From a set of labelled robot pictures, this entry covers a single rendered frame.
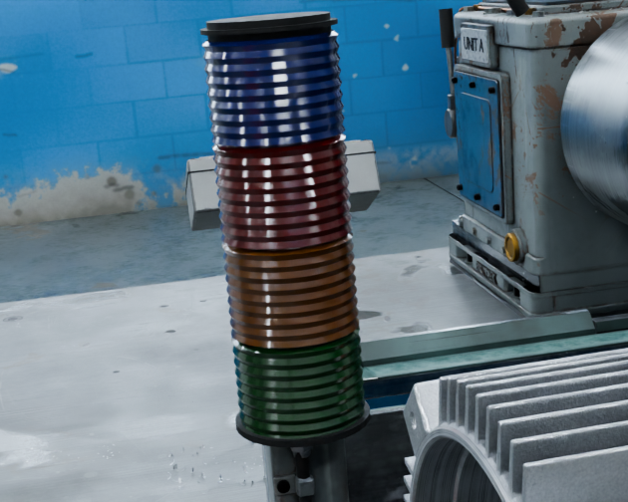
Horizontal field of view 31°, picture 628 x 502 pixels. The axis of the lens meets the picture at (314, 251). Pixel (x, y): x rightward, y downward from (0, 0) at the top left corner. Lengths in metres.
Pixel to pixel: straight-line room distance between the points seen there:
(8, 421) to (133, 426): 0.14
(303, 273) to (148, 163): 5.82
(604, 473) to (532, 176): 1.04
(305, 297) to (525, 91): 0.89
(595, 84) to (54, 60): 5.17
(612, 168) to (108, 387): 0.59
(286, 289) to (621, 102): 0.72
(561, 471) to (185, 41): 5.97
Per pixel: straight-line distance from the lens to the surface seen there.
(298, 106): 0.48
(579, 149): 1.25
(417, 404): 0.41
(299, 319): 0.50
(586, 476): 0.33
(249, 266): 0.50
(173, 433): 1.15
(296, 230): 0.49
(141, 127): 6.28
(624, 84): 1.18
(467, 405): 0.36
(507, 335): 0.97
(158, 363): 1.36
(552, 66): 1.34
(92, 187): 6.32
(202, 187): 1.01
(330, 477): 0.55
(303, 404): 0.51
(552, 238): 1.37
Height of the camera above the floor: 1.24
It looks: 14 degrees down
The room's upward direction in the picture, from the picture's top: 5 degrees counter-clockwise
